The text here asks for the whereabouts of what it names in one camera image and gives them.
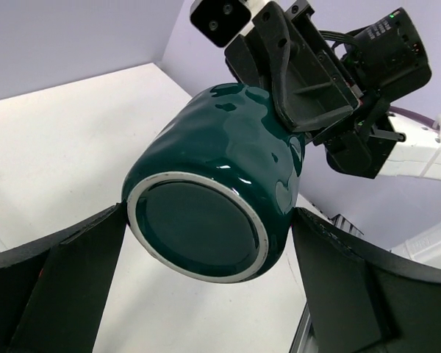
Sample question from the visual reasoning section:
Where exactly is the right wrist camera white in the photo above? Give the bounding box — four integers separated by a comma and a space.
189, 0, 268, 48

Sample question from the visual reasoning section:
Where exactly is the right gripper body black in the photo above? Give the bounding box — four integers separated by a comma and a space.
305, 7, 431, 179

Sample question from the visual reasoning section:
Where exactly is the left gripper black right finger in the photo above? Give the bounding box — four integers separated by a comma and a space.
292, 207, 441, 352

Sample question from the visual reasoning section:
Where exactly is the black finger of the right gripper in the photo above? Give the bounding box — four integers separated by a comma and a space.
253, 1, 355, 132
224, 35, 268, 90

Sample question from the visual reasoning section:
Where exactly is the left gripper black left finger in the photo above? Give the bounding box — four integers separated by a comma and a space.
0, 204, 126, 352

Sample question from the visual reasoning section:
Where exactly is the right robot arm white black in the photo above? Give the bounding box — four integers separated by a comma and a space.
225, 1, 441, 181

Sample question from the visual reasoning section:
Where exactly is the dark green mug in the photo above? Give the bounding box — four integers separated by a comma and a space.
122, 83, 305, 284

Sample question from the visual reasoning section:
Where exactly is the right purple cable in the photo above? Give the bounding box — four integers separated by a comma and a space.
389, 106, 441, 135

